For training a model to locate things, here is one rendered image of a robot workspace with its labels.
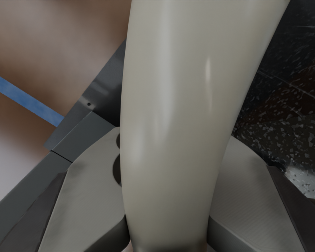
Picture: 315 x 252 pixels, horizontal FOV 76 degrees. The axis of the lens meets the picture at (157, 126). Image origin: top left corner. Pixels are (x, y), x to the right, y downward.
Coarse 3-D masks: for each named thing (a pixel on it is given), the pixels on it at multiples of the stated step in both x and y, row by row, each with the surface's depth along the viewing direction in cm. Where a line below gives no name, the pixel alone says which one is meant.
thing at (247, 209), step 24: (240, 144) 10; (240, 168) 9; (264, 168) 9; (216, 192) 8; (240, 192) 8; (264, 192) 7; (216, 216) 7; (240, 216) 7; (264, 216) 7; (288, 216) 7; (216, 240) 7; (240, 240) 6; (264, 240) 6; (288, 240) 6
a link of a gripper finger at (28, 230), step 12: (60, 180) 9; (48, 192) 8; (36, 204) 8; (48, 204) 8; (24, 216) 7; (36, 216) 7; (48, 216) 7; (12, 228) 7; (24, 228) 7; (36, 228) 7; (12, 240) 6; (24, 240) 6; (36, 240) 6
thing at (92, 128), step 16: (80, 128) 100; (96, 128) 107; (112, 128) 116; (64, 144) 86; (80, 144) 92; (48, 160) 76; (64, 160) 80; (32, 176) 68; (48, 176) 71; (16, 192) 61; (32, 192) 64; (0, 208) 56; (16, 208) 58; (0, 224) 53; (0, 240) 51
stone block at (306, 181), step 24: (312, 0) 52; (288, 24) 53; (312, 24) 44; (288, 48) 45; (312, 48) 38; (264, 72) 46; (288, 72) 39; (312, 72) 34; (264, 96) 40; (288, 96) 34; (312, 96) 30; (240, 120) 41; (264, 120) 35; (288, 120) 31; (312, 120) 28; (264, 144) 35; (288, 144) 31; (312, 144) 28; (288, 168) 32; (312, 168) 29; (312, 192) 29
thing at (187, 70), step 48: (144, 0) 3; (192, 0) 3; (240, 0) 3; (288, 0) 3; (144, 48) 4; (192, 48) 3; (240, 48) 3; (144, 96) 4; (192, 96) 4; (240, 96) 4; (144, 144) 4; (192, 144) 4; (144, 192) 5; (192, 192) 5; (144, 240) 6; (192, 240) 6
